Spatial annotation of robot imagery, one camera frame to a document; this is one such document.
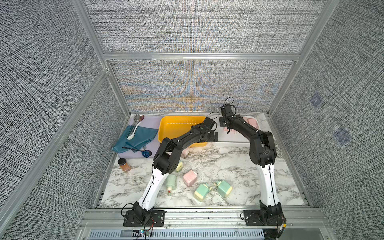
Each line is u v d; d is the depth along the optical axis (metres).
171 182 0.78
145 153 0.95
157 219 0.73
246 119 1.06
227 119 0.81
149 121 1.12
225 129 0.88
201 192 0.75
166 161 0.59
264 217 0.66
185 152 0.89
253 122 1.06
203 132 0.76
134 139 1.03
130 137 1.04
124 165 0.84
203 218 0.75
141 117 1.14
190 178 0.80
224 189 0.76
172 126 1.09
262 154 0.60
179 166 0.85
